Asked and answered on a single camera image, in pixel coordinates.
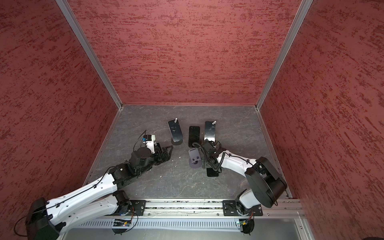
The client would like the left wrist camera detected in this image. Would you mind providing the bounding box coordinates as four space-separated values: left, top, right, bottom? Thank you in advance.
142 135 156 154

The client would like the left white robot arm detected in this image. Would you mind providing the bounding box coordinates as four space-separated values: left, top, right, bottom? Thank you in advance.
25 143 173 240

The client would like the white-edged black phone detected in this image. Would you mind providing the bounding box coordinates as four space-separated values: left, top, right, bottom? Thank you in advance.
206 168 219 178

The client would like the purple phone stand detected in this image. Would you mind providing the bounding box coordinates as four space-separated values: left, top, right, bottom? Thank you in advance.
188 148 203 169

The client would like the silver-edged phone with sticker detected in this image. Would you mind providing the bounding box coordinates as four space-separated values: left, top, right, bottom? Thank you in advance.
204 121 216 142

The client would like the aluminium corner post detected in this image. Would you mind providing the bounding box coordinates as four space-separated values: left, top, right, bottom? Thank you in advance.
255 0 313 111
56 0 123 111

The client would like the purple phone on stand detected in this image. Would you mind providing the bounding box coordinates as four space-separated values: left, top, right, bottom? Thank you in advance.
168 118 184 141

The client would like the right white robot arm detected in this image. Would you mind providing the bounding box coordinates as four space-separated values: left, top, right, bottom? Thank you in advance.
193 140 288 216

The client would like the aluminium rail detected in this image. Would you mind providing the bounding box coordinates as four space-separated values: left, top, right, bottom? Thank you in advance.
61 197 305 218

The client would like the right aluminium corner post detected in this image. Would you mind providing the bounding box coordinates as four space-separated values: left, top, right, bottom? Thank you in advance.
255 0 313 111

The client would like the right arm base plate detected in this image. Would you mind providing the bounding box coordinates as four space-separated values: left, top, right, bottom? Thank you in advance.
222 200 263 217

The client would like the white slotted cable duct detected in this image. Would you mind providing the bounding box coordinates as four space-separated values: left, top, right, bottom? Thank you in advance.
77 218 243 232

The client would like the black phone on wooden stand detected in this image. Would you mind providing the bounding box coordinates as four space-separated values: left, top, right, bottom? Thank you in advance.
188 126 201 148

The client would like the left aluminium corner post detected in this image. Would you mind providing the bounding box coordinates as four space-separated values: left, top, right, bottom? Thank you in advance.
56 0 123 111

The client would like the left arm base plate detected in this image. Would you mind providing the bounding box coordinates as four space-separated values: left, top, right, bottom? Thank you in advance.
119 200 147 217

